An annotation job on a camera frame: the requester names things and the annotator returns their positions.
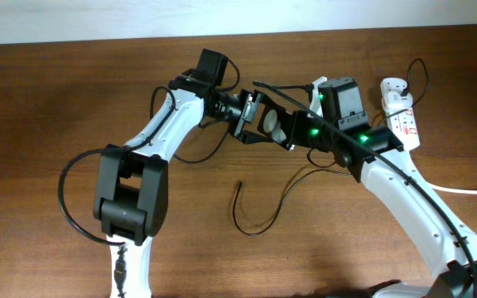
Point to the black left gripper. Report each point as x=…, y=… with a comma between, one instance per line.
x=248, y=108

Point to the white USB charger adapter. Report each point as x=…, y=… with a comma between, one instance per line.
x=393, y=101

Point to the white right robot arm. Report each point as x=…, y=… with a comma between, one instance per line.
x=376, y=158

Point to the white power strip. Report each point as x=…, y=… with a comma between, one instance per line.
x=401, y=123

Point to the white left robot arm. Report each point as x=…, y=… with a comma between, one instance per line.
x=131, y=196

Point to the black smartphone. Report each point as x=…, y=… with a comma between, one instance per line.
x=273, y=125

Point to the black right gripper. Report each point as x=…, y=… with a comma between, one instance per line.
x=301, y=118

